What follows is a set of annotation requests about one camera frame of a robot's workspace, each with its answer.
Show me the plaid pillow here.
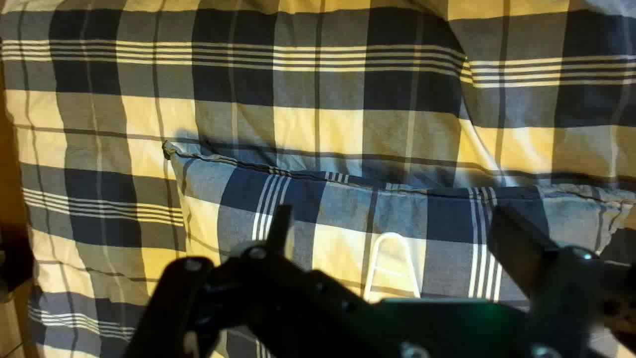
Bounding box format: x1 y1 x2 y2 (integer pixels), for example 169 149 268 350
163 137 636 358

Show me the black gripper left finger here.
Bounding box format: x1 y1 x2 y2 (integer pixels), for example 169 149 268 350
227 203 296 281

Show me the yellow grey plaid bedspread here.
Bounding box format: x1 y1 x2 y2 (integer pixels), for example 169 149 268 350
0 0 636 358

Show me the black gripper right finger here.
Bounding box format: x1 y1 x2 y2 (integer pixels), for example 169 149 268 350
487 203 602 314

